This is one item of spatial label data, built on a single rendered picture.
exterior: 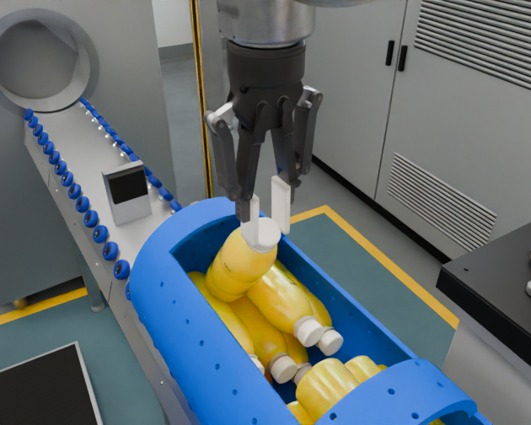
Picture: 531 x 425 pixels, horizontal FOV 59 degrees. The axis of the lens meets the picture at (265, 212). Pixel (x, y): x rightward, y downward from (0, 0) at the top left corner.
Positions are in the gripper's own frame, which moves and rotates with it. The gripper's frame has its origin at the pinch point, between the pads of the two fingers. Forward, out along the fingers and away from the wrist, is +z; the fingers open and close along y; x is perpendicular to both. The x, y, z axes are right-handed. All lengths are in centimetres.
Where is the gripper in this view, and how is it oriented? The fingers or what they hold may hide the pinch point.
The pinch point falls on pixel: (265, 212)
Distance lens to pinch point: 56.1
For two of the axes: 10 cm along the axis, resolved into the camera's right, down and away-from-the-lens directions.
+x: 5.6, 4.9, -6.7
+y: -8.3, 3.2, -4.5
